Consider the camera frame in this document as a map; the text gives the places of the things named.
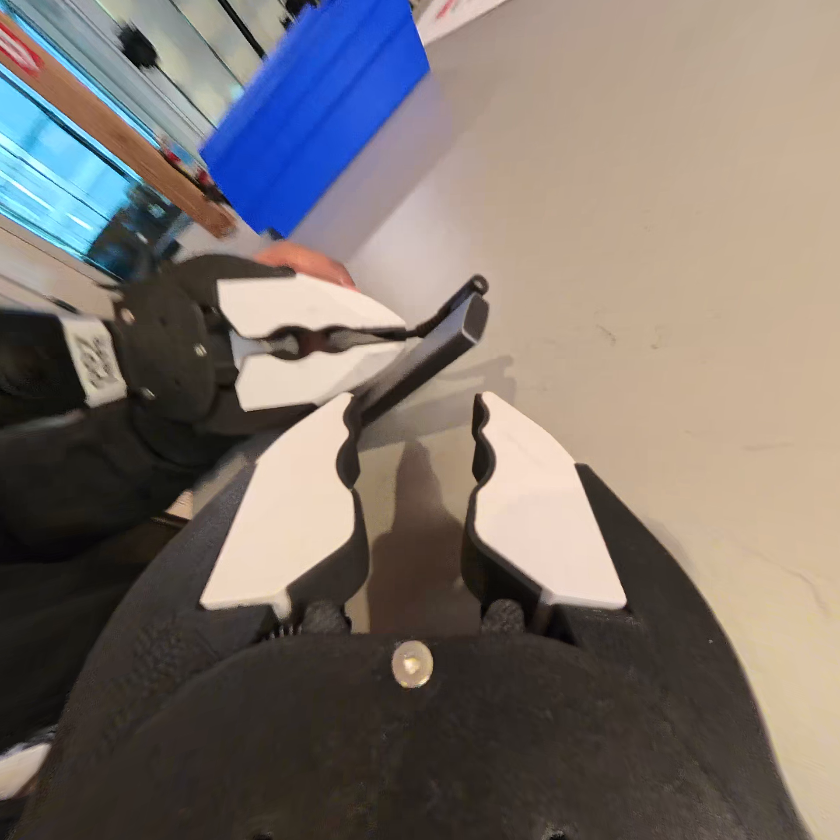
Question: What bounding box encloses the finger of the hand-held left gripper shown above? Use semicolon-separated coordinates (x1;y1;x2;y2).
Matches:
215;271;409;343
230;330;406;414

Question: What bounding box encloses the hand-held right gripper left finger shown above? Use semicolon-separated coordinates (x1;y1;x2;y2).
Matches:
199;392;370;621

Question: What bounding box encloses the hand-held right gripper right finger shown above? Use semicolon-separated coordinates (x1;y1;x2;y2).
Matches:
461;391;629;624

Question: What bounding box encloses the grey usb hub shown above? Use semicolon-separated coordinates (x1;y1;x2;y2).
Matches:
360;292;491;427

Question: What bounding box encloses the blue storage bin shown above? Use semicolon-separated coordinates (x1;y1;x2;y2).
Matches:
199;0;432;238

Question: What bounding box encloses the person's left forearm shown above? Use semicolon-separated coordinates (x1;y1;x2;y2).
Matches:
0;394;316;565

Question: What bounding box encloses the person's left hand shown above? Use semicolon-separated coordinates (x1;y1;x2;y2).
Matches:
255;239;357;290

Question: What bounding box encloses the laminated paper sheet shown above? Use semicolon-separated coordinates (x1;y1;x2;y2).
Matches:
416;0;511;46

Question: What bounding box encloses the person's white shoe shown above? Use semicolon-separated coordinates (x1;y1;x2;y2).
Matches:
0;740;55;798

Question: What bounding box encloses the wooden post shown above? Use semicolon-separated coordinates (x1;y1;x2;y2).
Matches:
0;13;238;238

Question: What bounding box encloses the red white wall sign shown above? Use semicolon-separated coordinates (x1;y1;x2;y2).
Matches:
0;29;46;78

